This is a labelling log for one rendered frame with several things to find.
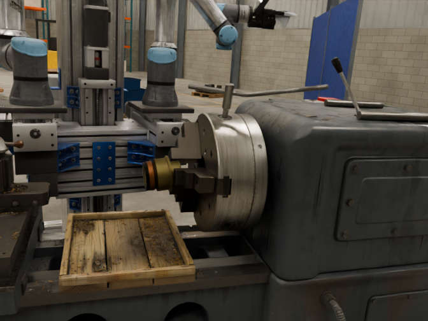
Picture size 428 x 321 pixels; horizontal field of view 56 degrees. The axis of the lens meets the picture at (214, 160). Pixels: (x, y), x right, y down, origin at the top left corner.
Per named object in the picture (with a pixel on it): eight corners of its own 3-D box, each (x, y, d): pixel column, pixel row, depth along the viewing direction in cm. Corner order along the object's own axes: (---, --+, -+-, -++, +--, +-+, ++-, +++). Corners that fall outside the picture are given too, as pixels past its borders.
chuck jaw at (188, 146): (208, 164, 111) (204, 124, 115) (213, 157, 107) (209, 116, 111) (169, 164, 108) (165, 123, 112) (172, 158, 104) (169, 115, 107)
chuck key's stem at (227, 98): (218, 128, 102) (225, 84, 97) (219, 125, 104) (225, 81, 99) (227, 130, 102) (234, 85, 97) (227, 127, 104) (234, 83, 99)
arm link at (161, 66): (145, 81, 162) (146, 46, 158) (148, 78, 175) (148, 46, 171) (175, 83, 163) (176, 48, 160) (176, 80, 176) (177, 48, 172)
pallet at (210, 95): (213, 93, 1418) (213, 83, 1408) (232, 97, 1373) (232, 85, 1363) (191, 95, 1323) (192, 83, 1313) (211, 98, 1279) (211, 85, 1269)
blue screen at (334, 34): (285, 117, 985) (296, 15, 924) (318, 120, 979) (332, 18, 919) (309, 158, 587) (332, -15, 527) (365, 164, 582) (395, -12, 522)
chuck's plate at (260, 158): (221, 192, 131) (235, 99, 118) (255, 253, 104) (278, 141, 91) (211, 192, 130) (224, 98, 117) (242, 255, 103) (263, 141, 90)
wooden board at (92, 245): (168, 220, 128) (169, 208, 127) (195, 282, 95) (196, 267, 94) (68, 225, 120) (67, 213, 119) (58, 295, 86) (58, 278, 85)
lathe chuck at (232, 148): (211, 192, 130) (223, 98, 117) (242, 255, 103) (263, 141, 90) (183, 193, 128) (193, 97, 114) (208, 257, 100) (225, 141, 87)
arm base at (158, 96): (137, 102, 174) (138, 78, 172) (171, 102, 181) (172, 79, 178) (148, 107, 161) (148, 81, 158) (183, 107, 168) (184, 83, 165)
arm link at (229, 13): (212, 23, 180) (213, 3, 178) (236, 25, 181) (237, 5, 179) (213, 22, 173) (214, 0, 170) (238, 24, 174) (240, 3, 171)
